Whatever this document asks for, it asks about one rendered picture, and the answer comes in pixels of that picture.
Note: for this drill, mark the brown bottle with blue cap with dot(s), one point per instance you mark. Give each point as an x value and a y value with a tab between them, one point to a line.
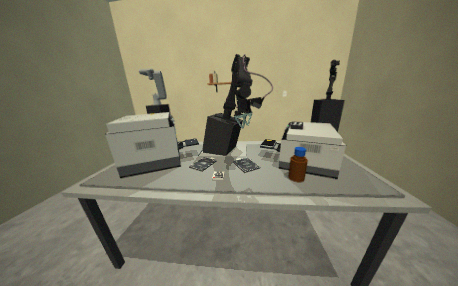
298	165

